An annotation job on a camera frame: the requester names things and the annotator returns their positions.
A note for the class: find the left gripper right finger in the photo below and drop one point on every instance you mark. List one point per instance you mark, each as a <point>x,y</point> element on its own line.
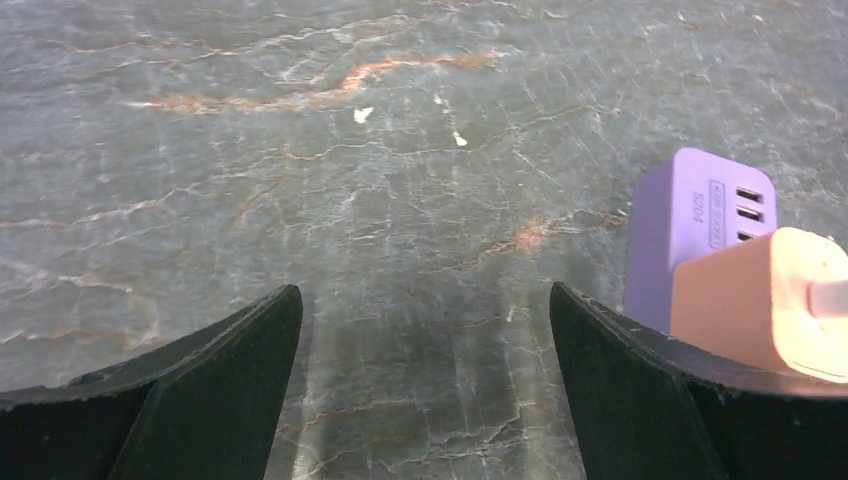
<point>648,406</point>

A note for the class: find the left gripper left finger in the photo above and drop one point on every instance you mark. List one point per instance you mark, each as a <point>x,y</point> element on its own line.
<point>205,406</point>

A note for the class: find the pink charger plug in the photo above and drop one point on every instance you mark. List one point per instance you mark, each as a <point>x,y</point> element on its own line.
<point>776,302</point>

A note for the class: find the purple USB power strip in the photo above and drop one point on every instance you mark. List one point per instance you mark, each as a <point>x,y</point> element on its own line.
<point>692,205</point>

